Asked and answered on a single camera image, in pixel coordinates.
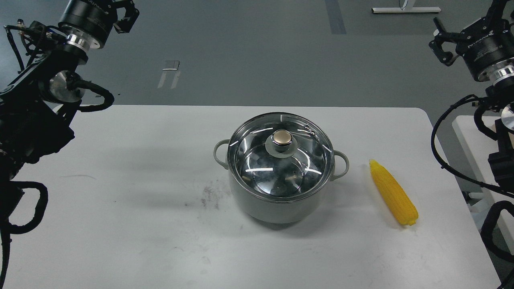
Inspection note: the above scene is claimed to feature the yellow corn cob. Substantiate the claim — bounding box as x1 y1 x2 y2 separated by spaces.
369 159 419 226

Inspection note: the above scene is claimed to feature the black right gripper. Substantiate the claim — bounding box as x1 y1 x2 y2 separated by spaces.
429 0 513 82

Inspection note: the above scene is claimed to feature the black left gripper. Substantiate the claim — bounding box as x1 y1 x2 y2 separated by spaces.
57 0 140 48

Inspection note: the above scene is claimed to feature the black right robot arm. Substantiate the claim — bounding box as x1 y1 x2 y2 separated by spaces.
429 0 514 197

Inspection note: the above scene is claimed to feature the white bar on floor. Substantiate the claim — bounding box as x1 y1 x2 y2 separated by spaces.
371 7 442 14

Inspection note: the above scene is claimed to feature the glass pot lid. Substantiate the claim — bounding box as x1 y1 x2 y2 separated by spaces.
226 112 335 201

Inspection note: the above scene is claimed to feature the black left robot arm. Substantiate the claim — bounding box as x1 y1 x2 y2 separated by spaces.
0 0 140 284

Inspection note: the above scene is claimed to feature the grey steel cooking pot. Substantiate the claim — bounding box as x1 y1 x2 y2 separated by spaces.
213 112 350 224

